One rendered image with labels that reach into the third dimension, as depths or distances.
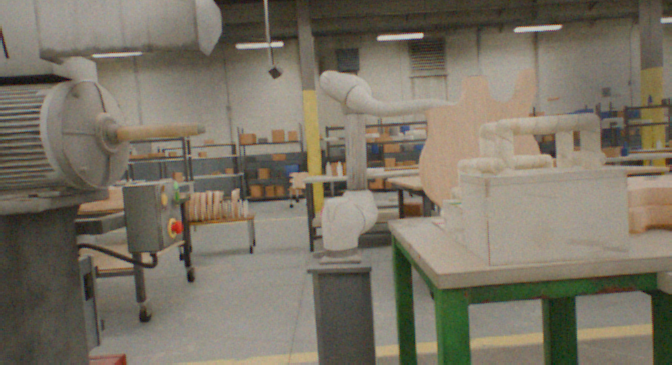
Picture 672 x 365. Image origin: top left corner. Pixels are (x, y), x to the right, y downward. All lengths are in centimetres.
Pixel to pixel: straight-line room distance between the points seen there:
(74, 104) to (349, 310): 121
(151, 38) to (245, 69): 1168
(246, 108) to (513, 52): 887
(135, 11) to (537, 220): 86
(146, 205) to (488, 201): 92
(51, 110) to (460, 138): 98
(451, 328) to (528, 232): 24
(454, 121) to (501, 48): 1252
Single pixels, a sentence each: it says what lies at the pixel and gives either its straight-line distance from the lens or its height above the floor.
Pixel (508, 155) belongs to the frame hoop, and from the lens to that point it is 77.
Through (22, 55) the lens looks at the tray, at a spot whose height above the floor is 142.
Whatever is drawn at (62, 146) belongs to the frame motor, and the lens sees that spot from 92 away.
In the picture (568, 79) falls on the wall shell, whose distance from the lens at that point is 1449.
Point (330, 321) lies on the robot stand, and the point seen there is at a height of 47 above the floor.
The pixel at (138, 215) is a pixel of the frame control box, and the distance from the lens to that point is 121.
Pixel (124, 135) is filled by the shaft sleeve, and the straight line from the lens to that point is 98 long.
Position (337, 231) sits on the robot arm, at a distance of 158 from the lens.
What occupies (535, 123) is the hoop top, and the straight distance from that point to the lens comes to 80.
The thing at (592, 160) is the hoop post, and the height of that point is 112.
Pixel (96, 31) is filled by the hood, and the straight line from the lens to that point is 88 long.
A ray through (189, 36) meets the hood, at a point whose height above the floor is 141.
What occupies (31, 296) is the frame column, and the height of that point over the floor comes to 90.
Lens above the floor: 116
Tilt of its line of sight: 3 degrees down
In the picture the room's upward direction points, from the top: 4 degrees counter-clockwise
